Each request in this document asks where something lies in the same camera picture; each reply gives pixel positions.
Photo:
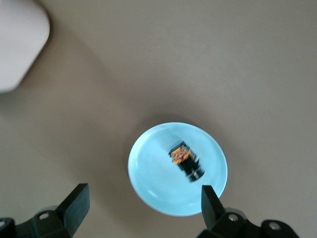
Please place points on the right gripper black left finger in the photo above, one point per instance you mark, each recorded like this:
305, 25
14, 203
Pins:
67, 213

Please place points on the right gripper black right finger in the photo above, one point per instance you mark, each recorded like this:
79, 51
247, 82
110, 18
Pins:
218, 220

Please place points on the light blue plate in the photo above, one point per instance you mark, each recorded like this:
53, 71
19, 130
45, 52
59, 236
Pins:
153, 178

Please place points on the white lidded container box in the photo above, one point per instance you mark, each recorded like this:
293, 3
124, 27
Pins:
17, 42

